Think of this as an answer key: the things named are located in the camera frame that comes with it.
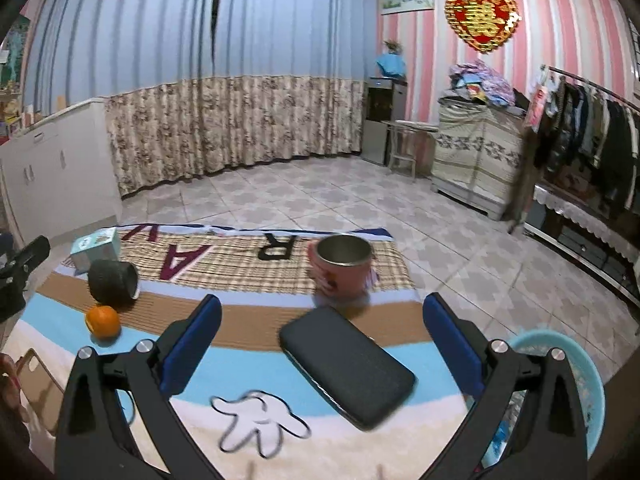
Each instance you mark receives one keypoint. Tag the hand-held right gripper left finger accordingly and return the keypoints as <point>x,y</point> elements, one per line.
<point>192,345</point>

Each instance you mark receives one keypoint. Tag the black cylindrical speaker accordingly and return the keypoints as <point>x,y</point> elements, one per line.
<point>107,280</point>

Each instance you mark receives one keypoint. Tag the brown cutting board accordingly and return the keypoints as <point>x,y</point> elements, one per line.
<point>42,390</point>

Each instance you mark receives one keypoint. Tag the blue floral curtain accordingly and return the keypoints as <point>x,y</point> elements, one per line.
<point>165,60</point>

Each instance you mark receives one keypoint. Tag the cloth covered chest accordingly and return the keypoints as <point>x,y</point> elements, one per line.
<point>475,160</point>

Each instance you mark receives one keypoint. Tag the printed blanket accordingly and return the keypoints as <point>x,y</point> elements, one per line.
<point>260,310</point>

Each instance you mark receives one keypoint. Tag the wall poster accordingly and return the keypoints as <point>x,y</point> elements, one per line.
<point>12,55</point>

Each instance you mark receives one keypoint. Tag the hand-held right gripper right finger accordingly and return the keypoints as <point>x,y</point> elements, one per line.
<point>452,340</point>

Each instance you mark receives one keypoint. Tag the pile of clothes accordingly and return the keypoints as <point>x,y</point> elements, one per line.
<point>480,80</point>

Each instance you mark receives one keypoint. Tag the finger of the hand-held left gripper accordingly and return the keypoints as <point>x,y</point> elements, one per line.
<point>22,265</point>

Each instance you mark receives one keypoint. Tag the low table with lace cloth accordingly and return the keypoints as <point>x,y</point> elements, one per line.
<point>575,205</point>

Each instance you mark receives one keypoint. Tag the white cabinet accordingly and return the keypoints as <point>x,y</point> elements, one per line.
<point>60,160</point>

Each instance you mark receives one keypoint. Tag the pink metal mug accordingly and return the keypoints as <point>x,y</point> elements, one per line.
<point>335,280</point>

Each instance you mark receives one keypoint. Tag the teal plastic basket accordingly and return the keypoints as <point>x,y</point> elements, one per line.
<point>590,400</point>

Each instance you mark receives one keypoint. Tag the clothes rack with garments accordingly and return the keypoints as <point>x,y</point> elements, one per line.
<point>600,125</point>

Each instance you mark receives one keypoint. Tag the teal cardboard box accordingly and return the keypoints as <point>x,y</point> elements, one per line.
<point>92,250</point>

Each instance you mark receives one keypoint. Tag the orange fruit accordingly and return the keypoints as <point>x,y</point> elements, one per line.
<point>102,321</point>

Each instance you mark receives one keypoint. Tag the blue cloth bundle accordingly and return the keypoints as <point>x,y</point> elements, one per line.
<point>392,65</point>

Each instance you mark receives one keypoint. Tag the red heart wall ornament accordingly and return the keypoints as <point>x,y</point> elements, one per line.
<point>482,17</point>

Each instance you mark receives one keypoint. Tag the grey water dispenser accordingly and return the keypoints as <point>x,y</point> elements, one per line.
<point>380,125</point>

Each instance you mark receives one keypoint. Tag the metal frame stool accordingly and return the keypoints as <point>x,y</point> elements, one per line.
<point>407,126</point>

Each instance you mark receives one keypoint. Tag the small potted plant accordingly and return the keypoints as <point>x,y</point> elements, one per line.
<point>393,46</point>

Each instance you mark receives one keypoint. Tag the black rectangular case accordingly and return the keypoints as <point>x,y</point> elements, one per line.
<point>345,365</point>

